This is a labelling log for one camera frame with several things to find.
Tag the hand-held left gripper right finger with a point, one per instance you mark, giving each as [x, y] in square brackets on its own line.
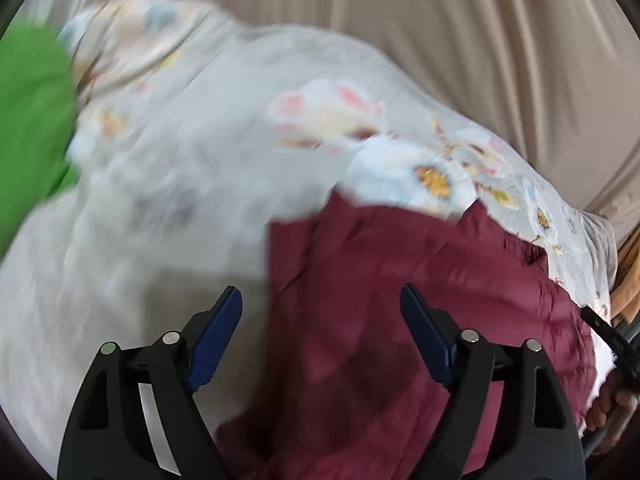
[430, 335]

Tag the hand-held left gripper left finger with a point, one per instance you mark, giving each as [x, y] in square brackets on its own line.
[215, 335]

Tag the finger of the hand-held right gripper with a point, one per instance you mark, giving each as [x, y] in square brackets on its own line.
[602, 327]

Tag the maroon puffer jacket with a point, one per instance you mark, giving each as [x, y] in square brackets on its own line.
[360, 285]

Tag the green cloth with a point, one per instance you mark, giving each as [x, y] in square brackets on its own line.
[30, 125]

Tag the white floral blanket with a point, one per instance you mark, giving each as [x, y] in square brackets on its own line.
[200, 160]

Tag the beige bed sheet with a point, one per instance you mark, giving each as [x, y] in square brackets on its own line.
[450, 35]

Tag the person's right hand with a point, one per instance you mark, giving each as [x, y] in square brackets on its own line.
[607, 405]

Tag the orange hanging garment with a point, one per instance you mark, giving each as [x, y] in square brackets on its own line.
[631, 280]

